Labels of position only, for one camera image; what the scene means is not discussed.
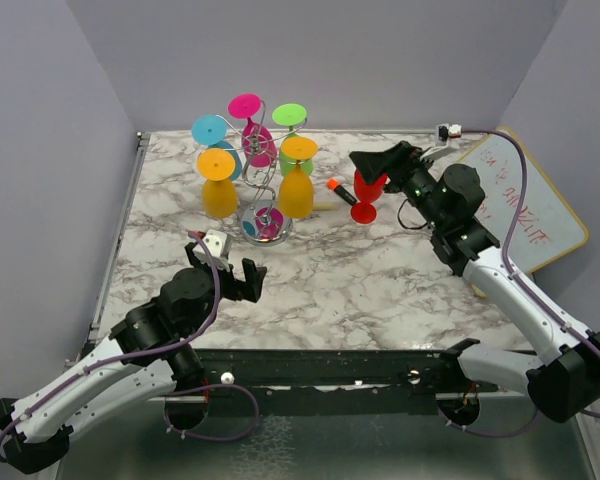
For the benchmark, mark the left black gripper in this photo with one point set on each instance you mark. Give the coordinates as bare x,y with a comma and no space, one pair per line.
249,289

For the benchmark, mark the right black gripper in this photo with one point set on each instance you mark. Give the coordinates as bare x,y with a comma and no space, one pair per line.
399,161

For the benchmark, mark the red wine glass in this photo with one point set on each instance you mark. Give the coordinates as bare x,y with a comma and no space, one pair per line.
364,212

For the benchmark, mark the yellow wine glass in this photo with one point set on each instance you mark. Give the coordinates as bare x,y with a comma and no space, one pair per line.
219,195
296,192

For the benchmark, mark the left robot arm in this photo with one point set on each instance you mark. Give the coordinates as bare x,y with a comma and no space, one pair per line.
147,354

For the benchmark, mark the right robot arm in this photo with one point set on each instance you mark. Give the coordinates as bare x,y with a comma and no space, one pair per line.
562,376

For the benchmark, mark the chrome wine glass rack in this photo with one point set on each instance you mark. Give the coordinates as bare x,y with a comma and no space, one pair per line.
260,221

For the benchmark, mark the green wine glass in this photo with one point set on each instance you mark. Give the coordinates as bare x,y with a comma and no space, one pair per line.
293,116

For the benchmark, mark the pink wine glass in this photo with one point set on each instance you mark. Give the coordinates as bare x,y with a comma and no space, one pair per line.
255,138

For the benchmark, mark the blue wine glass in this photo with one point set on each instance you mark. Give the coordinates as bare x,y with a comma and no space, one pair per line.
210,130

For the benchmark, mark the orange black highlighter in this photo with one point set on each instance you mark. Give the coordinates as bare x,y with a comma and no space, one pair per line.
339,190

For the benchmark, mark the pale yellow marker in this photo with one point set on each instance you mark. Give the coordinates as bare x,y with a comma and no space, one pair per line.
325,206

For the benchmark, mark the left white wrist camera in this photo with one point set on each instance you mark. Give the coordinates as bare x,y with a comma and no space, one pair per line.
218,244

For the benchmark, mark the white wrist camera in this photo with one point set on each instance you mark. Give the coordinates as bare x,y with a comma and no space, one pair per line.
444,134
218,244

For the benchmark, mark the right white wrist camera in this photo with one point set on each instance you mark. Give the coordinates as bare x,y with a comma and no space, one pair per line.
444,134

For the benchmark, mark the whiteboard with yellow frame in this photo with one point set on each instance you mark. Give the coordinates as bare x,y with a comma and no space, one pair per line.
547,227

